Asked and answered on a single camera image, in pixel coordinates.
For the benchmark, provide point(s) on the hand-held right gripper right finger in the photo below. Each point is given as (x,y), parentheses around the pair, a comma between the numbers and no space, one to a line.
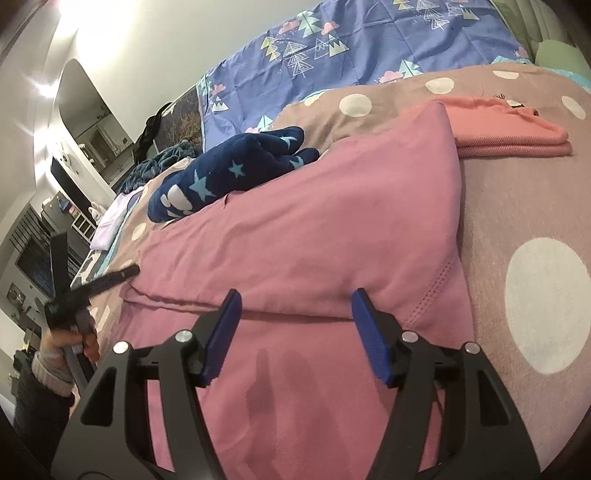
(369,332)

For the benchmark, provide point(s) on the dark printed headboard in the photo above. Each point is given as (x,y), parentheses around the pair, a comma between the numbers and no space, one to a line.
(184,120)

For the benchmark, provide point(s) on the teal fleece blanket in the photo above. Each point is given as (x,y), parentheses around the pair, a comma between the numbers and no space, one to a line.
(152,166)

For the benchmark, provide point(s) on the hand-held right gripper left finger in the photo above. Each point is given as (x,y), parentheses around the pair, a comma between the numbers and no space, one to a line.
(224,332)

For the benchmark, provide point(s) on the coral folded garment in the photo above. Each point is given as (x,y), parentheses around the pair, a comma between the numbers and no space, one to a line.
(508,134)

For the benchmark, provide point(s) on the green pillow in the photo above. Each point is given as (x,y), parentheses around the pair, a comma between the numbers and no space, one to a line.
(563,60)

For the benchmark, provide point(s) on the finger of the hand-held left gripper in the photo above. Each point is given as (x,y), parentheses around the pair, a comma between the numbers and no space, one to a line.
(60,263)
(108,279)

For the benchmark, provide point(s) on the black bag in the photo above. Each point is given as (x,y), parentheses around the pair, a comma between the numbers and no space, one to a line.
(150,129)

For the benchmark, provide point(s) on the white cubby shelf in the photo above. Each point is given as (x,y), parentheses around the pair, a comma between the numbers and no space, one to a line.
(83,226)

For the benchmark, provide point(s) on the dark framed screen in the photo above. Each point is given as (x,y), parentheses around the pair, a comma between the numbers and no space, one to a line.
(34,267)

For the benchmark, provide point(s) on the lavender folded cloth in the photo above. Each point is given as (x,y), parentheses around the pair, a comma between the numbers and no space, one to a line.
(113,221)

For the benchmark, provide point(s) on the blue tree patterned pillow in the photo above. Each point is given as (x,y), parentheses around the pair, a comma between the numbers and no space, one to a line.
(369,41)

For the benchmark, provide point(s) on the pink garment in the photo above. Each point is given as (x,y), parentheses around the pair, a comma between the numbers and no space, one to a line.
(300,230)

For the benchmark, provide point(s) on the black television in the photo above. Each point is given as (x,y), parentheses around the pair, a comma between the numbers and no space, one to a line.
(69,184)

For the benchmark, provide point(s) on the pale curtain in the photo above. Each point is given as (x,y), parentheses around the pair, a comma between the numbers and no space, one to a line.
(531,18)

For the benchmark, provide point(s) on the navy star-print garment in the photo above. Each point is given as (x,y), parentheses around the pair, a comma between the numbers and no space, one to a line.
(221,170)

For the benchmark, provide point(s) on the person's left hand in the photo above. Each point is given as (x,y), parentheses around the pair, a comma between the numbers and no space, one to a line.
(57,340)

